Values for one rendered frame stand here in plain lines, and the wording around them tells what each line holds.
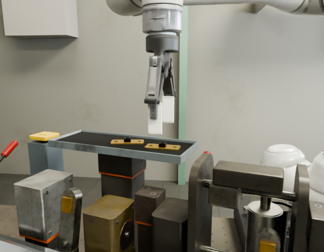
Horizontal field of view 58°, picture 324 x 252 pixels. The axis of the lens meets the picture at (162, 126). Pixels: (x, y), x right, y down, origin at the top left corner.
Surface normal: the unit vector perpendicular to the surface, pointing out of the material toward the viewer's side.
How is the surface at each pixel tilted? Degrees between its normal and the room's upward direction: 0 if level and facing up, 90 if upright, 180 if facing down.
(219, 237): 0
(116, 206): 0
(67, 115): 90
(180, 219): 0
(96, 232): 90
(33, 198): 90
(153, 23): 90
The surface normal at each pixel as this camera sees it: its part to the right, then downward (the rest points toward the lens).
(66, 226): -0.37, -0.02
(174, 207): 0.00, -0.98
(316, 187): -0.86, 0.00
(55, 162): 0.92, 0.07
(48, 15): -0.11, 0.20
